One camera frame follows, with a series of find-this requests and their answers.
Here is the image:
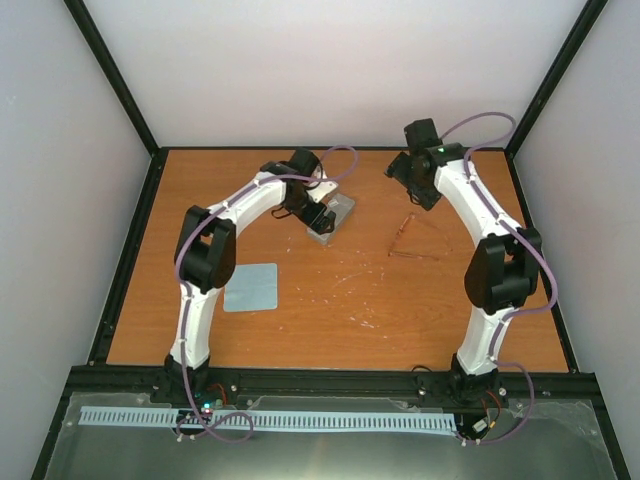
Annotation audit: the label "light blue cleaning cloth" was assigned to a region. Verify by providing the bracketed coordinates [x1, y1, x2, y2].
[223, 263, 279, 313]

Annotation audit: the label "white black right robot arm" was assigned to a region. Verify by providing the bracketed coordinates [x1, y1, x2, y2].
[385, 118, 541, 404]

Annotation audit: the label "light blue slotted cable duct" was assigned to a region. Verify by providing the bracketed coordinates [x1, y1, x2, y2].
[77, 406, 456, 435]

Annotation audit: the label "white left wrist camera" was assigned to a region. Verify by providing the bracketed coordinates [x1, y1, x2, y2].
[306, 173, 339, 203]

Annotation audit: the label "grey leather glasses case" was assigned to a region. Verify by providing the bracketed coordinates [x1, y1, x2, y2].
[307, 193, 356, 246]

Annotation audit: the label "red thin-frame sunglasses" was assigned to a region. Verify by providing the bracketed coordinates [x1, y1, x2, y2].
[388, 212, 452, 261]

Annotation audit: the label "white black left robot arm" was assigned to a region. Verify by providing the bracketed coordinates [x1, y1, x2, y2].
[165, 149, 337, 403]

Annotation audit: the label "metal front plate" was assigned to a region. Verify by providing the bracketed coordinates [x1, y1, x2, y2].
[43, 394, 616, 479]

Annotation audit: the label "black aluminium frame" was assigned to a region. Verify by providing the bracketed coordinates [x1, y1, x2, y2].
[29, 0, 632, 480]

